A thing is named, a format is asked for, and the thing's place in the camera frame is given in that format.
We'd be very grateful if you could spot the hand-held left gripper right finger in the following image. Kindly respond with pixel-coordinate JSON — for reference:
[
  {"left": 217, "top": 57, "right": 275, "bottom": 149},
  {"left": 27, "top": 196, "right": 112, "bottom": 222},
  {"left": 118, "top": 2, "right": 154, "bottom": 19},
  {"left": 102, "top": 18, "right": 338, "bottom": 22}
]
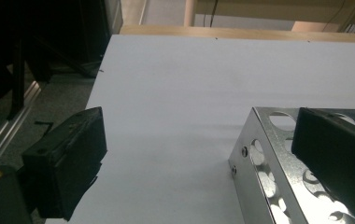
[{"left": 291, "top": 107, "right": 355, "bottom": 224}]

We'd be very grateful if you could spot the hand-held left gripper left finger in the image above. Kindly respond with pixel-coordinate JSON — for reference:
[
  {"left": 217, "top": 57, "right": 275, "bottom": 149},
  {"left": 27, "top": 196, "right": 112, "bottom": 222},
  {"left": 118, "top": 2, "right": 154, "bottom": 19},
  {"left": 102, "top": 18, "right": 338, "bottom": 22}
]
[{"left": 21, "top": 106, "right": 108, "bottom": 222}]

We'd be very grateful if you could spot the metal test tube rack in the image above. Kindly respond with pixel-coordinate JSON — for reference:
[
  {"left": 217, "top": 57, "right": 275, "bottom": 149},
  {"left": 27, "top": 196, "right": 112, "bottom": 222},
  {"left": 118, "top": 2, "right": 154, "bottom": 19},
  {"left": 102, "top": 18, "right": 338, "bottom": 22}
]
[{"left": 227, "top": 106, "right": 355, "bottom": 224}]

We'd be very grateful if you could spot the black metal stand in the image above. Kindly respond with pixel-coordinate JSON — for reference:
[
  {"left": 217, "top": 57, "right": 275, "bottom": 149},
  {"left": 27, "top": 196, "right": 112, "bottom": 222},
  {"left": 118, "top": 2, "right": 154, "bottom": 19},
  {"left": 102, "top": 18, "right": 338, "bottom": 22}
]
[{"left": 7, "top": 36, "right": 26, "bottom": 121}]

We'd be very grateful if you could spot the dark cabinet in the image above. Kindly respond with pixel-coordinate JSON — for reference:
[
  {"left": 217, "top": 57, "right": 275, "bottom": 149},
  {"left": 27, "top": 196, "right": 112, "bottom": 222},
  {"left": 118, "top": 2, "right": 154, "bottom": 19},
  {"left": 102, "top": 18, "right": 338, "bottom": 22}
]
[{"left": 0, "top": 0, "right": 123, "bottom": 115}]

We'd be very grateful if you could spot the wooden table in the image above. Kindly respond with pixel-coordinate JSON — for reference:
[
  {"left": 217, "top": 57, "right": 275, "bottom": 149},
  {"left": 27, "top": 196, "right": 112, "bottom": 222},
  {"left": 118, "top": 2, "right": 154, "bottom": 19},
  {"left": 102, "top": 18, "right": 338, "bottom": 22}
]
[{"left": 119, "top": 24, "right": 355, "bottom": 44}]

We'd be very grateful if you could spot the light wooden desk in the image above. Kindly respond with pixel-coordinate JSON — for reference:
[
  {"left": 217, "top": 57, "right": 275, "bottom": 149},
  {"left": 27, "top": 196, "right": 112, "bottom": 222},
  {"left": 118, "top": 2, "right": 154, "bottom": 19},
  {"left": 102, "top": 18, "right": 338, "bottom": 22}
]
[{"left": 183, "top": 0, "right": 355, "bottom": 34}]

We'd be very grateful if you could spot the aluminium floor rail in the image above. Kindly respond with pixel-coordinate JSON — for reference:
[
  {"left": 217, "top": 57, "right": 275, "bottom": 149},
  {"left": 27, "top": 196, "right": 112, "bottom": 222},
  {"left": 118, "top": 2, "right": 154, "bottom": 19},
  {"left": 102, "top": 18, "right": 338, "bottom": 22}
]
[{"left": 0, "top": 80, "right": 43, "bottom": 172}]

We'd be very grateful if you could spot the black hanging cable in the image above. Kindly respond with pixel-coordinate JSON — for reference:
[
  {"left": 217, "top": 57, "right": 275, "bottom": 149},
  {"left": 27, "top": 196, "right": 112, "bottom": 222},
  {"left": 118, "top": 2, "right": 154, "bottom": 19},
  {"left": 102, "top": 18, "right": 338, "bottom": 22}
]
[{"left": 208, "top": 0, "right": 220, "bottom": 28}]

